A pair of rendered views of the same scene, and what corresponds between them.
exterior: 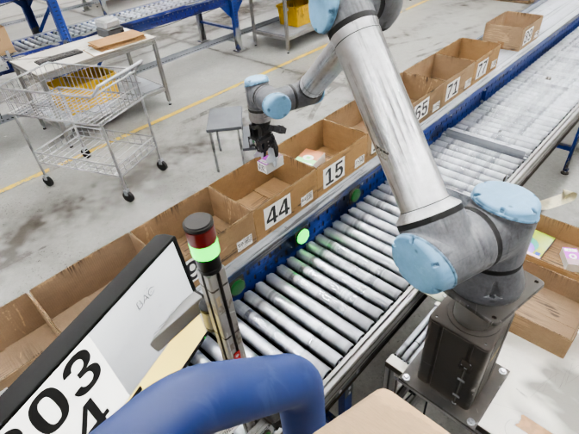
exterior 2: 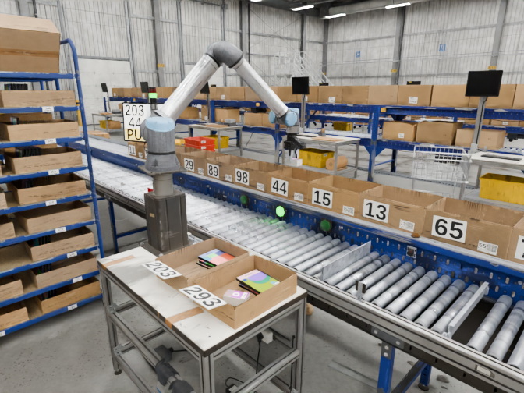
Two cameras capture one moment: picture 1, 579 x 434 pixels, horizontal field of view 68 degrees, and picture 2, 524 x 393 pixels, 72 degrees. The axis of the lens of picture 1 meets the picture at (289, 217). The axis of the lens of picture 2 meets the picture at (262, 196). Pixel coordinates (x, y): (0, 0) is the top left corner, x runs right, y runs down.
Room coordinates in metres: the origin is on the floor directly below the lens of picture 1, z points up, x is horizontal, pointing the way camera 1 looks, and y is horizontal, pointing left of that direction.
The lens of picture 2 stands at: (1.27, -2.49, 1.64)
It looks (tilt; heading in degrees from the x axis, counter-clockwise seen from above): 16 degrees down; 89
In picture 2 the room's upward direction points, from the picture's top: straight up
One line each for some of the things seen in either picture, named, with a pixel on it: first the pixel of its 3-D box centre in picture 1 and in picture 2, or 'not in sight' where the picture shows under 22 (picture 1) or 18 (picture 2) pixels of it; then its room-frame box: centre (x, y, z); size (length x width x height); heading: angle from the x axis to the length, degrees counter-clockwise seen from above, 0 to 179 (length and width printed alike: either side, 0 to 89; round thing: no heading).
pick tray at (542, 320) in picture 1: (523, 296); (203, 263); (1.01, -0.84, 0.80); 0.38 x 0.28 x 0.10; 45
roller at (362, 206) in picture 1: (400, 224); (305, 250); (1.57, -0.53, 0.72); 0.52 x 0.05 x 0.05; 43
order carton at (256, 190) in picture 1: (264, 192); (299, 185); (1.61, 0.10, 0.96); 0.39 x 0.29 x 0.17; 133
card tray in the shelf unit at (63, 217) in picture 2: not in sight; (54, 214); (-0.16, -0.02, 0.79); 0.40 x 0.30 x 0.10; 44
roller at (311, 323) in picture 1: (301, 315); (228, 221); (1.08, -0.01, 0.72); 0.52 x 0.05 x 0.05; 43
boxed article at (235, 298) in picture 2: (570, 259); (236, 299); (1.19, -1.12, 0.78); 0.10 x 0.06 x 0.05; 163
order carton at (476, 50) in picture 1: (465, 60); not in sight; (2.94, -1.32, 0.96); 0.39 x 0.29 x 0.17; 134
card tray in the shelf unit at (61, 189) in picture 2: not in sight; (48, 187); (-0.16, -0.03, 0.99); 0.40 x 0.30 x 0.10; 40
